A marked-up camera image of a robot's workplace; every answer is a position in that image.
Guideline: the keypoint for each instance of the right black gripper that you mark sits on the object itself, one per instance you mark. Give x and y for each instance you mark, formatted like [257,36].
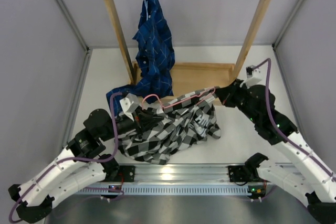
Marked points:
[226,94]

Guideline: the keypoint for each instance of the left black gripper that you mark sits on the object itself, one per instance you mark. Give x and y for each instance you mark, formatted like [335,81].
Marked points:
[140,120]

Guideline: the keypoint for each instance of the pink wire hanger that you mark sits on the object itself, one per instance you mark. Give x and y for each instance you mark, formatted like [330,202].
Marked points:
[162,106]

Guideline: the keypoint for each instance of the black white checkered shirt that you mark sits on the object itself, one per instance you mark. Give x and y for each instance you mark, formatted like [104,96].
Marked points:
[180,127]

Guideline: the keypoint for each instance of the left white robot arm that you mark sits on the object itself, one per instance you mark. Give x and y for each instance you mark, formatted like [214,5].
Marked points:
[88,158]

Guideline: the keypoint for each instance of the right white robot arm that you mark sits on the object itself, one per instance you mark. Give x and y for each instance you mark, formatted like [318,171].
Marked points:
[315,187]

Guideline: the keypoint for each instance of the blue plaid shirt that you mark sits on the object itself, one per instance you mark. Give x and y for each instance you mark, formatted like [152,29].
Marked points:
[155,55]

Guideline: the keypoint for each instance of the wooden clothes rack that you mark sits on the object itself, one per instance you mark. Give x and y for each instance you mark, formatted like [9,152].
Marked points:
[190,76]

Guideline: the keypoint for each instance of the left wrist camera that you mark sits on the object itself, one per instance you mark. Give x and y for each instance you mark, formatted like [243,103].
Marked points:
[129,104]

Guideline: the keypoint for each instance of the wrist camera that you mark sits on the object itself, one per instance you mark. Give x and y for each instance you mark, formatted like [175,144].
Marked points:
[254,76]
[129,104]

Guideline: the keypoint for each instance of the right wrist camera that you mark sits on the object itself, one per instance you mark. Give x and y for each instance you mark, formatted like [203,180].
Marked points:
[254,76]

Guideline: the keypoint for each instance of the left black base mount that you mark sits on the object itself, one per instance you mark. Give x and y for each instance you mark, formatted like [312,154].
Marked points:
[126,173]

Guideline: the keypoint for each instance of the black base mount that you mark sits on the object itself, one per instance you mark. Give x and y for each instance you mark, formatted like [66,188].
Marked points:
[126,173]
[240,174]

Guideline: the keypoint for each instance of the aluminium mounting rail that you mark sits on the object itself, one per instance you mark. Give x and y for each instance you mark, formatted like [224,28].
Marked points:
[183,173]

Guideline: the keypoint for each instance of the slotted grey cable duct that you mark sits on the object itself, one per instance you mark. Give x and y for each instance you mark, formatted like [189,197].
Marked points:
[191,190]

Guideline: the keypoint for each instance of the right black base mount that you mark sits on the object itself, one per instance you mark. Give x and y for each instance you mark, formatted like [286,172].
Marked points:
[240,174]

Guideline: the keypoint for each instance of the light blue wire hanger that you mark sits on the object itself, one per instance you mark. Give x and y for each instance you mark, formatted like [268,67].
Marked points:
[146,9]

